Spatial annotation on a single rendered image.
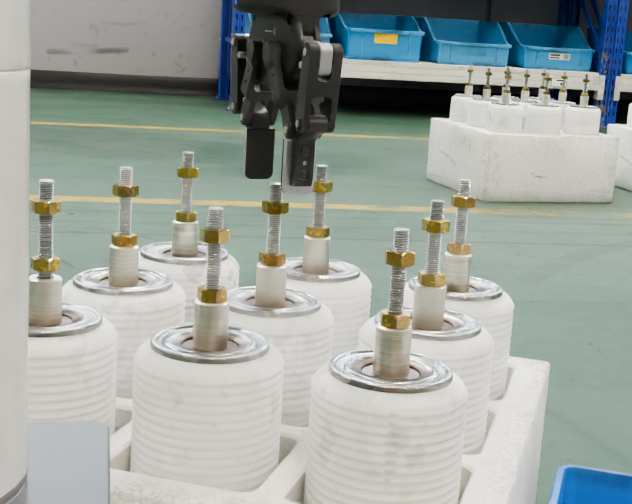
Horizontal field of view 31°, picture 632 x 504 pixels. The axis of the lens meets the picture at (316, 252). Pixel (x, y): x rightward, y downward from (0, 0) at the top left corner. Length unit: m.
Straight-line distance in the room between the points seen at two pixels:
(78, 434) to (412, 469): 0.27
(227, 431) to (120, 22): 5.22
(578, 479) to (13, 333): 0.65
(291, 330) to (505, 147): 2.24
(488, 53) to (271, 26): 4.66
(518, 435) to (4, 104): 0.55
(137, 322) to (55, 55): 5.06
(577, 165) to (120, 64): 3.25
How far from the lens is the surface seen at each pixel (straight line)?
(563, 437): 1.35
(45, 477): 0.41
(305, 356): 0.80
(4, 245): 0.34
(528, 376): 0.95
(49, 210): 0.74
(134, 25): 5.86
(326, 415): 0.67
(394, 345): 0.67
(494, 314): 0.88
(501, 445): 0.79
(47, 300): 0.76
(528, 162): 3.03
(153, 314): 0.84
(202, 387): 0.68
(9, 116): 0.34
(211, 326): 0.71
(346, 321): 0.91
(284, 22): 0.78
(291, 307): 0.81
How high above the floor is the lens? 0.46
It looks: 12 degrees down
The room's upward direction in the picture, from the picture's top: 4 degrees clockwise
